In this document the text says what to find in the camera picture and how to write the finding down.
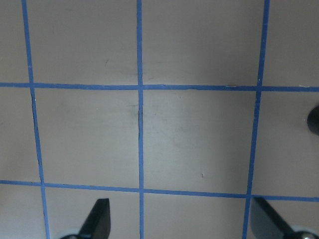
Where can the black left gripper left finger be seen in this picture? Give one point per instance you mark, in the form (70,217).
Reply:
(97,224)

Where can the brown paper table cover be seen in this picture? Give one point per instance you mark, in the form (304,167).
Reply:
(177,111)

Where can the dark wine bottle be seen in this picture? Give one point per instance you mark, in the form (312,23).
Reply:
(313,120)

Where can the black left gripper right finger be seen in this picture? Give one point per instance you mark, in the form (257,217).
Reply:
(267,223)

